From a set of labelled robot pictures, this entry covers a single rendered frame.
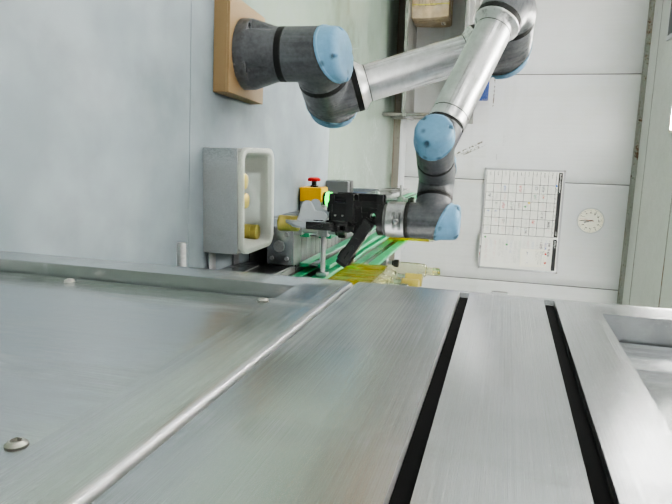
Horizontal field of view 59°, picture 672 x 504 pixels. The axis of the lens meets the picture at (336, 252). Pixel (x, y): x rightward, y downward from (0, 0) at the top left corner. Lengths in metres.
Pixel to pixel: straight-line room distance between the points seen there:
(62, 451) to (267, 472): 0.08
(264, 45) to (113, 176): 0.47
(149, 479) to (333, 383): 0.11
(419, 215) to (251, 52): 0.49
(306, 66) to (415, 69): 0.27
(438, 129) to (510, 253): 6.28
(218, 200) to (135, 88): 0.31
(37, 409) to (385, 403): 0.16
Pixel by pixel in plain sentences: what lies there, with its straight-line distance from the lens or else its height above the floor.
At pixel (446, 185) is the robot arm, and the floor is 1.24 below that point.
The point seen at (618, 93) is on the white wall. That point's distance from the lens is 7.42.
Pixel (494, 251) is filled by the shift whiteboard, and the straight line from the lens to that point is 7.38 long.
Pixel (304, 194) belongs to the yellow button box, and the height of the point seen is 0.77.
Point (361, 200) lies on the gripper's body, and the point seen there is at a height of 1.07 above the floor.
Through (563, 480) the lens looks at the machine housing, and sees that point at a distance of 0.23.
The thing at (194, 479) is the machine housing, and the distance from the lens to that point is 0.22.
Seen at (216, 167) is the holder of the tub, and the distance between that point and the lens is 1.27.
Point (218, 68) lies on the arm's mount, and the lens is 1.33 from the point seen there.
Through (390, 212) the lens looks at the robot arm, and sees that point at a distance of 1.22.
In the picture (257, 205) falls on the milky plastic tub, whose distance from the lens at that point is 1.40.
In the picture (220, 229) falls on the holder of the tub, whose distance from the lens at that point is 1.27.
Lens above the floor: 1.36
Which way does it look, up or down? 15 degrees down
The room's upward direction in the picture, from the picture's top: 94 degrees clockwise
